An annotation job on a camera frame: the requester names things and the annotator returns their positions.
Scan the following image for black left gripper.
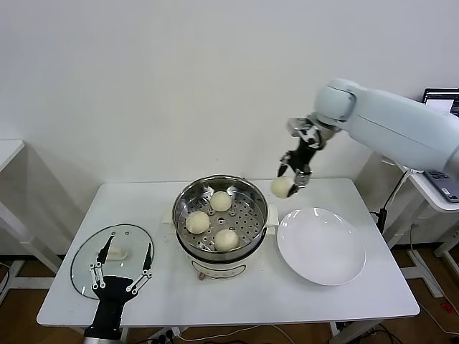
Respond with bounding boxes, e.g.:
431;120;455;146
84;235;154;338

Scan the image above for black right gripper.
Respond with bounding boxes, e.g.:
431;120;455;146
276;138;319;196

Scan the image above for white steamed baozi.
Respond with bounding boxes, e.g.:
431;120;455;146
270;176;293;199
214;229;240;252
209;191;233;212
185;211;211;234

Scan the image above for glass lid with white handle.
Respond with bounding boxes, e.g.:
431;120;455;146
70;223;155;297

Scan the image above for stainless steel steamer basket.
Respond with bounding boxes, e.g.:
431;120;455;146
171;174;269;254

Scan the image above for white round plate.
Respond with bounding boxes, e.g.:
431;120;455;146
275;206;367;287

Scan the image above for white electric cooker base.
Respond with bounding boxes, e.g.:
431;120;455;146
163;204;280;282

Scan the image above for white power strip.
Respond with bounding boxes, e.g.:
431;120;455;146
141;328;182;344

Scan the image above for white laptop side table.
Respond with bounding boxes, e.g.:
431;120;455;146
385;168;459;298

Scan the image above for white empty side table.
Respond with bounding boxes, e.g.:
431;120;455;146
0;138;64;277

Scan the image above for grey open laptop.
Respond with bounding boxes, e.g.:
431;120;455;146
422;88;459;204

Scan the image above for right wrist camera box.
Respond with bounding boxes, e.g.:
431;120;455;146
285;117;318;139

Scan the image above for black and white charging cable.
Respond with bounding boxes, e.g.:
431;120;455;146
371;168;424;234

